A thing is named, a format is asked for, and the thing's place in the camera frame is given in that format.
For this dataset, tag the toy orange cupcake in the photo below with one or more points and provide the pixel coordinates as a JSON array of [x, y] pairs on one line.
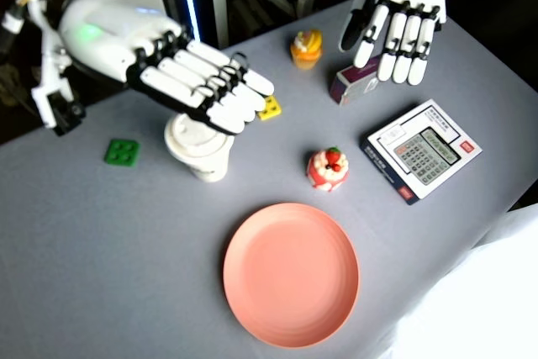
[[307, 50]]

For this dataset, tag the white calculator box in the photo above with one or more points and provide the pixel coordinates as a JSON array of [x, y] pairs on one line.
[[424, 153]]

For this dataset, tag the toy strawberry cake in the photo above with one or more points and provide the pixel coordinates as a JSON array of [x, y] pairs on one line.
[[328, 170]]

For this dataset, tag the grey table cloth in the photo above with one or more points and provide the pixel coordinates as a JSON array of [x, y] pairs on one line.
[[126, 258]]

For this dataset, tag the white cloth backdrop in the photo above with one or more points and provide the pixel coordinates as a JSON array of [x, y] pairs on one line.
[[483, 304]]

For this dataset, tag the white paper cup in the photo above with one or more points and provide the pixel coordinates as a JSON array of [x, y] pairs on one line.
[[197, 153]]

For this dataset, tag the small purple box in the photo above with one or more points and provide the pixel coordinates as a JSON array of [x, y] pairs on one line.
[[351, 86]]

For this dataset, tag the pink round plate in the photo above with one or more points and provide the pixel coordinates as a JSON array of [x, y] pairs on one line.
[[290, 275]]

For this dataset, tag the green four-hole block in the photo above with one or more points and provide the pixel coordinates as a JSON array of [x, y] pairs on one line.
[[122, 152]]

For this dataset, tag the yellow four-hole block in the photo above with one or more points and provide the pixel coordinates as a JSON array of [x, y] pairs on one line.
[[271, 110]]

